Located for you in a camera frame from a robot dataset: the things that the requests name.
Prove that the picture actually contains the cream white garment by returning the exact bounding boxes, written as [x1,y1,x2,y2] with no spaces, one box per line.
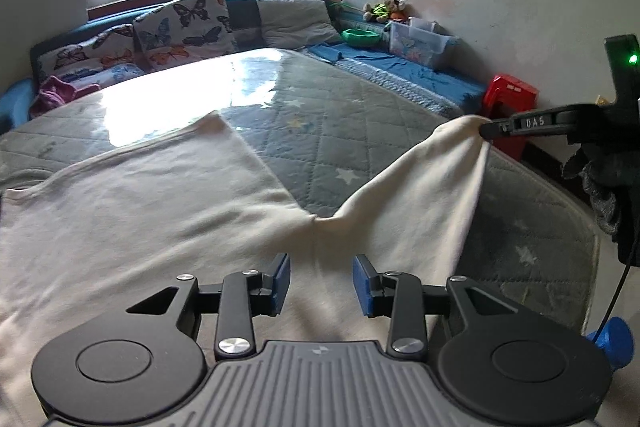
[1,114,490,426]

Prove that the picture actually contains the red plastic stool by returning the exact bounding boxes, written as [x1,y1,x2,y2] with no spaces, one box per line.
[480,74,540,160]

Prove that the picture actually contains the blue knitted sofa blanket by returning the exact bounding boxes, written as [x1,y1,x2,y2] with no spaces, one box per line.
[304,43,486,119]

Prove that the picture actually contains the clear plastic storage box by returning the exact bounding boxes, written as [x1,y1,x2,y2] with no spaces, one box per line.
[386,22,460,70]

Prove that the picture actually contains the colourful plush toys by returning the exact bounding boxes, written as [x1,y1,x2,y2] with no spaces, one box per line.
[362,0,409,24]

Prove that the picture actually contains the green plastic basin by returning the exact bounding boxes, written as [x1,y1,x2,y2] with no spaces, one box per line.
[341,28,381,49]

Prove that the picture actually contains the purple cloth on sofa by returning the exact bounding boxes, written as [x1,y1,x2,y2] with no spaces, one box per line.
[29,76,101,119]

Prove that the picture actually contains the grey plain cushion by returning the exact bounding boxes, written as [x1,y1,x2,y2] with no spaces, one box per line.
[256,0,342,50]

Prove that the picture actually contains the small butterfly print pillow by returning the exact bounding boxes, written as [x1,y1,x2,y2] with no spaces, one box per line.
[37,24,144,89]

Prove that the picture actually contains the large butterfly print pillow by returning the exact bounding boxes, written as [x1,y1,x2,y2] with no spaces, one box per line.
[132,0,238,70]

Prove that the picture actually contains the black cable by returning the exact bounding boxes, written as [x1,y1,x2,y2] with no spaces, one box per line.
[596,261,633,339]

